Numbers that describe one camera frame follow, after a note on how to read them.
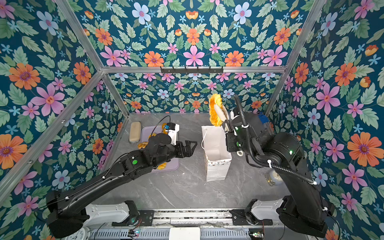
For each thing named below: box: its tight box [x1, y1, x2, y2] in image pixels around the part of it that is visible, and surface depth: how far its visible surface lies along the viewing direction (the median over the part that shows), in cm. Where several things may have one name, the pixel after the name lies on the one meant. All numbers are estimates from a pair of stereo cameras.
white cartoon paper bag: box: [201, 125, 232, 182], surface depth 79 cm
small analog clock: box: [269, 170, 283, 186], surface depth 84 cm
